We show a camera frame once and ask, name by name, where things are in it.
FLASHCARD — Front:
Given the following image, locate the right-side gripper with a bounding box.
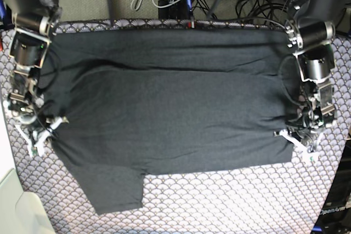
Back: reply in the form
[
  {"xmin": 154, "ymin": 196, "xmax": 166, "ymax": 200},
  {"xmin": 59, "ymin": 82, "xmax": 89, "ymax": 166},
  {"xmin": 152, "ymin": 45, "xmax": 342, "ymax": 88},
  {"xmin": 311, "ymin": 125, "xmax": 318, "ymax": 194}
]
[{"xmin": 3, "ymin": 99, "xmax": 69, "ymax": 157}]

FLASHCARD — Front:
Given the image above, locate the black OpenArm box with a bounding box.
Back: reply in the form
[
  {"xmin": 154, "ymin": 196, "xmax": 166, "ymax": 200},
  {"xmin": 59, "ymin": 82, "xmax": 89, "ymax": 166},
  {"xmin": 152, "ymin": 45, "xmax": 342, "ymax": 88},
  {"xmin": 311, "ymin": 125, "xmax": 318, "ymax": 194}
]
[{"xmin": 311, "ymin": 136, "xmax": 350, "ymax": 233}]

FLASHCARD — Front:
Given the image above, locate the fan-patterned tablecloth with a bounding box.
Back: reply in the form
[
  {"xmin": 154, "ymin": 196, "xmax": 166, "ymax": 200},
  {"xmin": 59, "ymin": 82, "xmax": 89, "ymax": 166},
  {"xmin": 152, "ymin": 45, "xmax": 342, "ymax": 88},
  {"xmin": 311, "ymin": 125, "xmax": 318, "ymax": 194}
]
[{"xmin": 6, "ymin": 20, "xmax": 350, "ymax": 233}]

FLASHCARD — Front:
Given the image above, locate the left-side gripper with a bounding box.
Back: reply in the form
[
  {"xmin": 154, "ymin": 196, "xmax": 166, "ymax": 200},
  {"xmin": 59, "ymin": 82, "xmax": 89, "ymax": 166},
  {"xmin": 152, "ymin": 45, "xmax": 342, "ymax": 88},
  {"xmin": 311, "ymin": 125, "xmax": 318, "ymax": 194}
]
[{"xmin": 274, "ymin": 107, "xmax": 336, "ymax": 162}]

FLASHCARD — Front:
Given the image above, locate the dark grey T-shirt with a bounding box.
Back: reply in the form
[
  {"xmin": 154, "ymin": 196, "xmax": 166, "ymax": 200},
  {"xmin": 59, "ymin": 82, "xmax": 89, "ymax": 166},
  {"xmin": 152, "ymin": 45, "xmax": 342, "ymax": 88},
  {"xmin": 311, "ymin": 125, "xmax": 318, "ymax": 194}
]
[{"xmin": 44, "ymin": 29, "xmax": 299, "ymax": 214}]

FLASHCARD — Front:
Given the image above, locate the white plastic bin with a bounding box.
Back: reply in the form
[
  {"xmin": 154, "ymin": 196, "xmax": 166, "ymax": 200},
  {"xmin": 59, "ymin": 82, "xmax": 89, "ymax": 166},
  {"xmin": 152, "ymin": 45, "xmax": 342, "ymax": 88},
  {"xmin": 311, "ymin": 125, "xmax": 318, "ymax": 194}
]
[{"xmin": 1, "ymin": 169, "xmax": 55, "ymax": 233}]

